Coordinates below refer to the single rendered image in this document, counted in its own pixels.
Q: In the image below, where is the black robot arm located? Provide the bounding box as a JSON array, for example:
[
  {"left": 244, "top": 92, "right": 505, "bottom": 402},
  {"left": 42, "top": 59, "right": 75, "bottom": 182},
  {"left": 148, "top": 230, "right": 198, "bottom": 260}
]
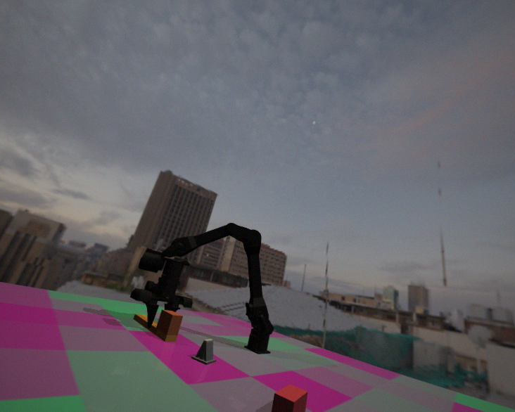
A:
[{"left": 139, "top": 223, "right": 274, "bottom": 354}]

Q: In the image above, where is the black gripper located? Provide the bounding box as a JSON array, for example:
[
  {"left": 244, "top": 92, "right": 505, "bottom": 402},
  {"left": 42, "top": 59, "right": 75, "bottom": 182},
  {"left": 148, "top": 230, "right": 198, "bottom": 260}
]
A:
[{"left": 130, "top": 274, "right": 193, "bottom": 328}]

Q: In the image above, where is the orange long bar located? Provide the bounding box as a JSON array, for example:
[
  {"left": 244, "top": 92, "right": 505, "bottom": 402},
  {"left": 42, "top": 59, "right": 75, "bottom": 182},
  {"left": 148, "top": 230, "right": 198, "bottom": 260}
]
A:
[{"left": 134, "top": 310, "right": 183, "bottom": 342}]

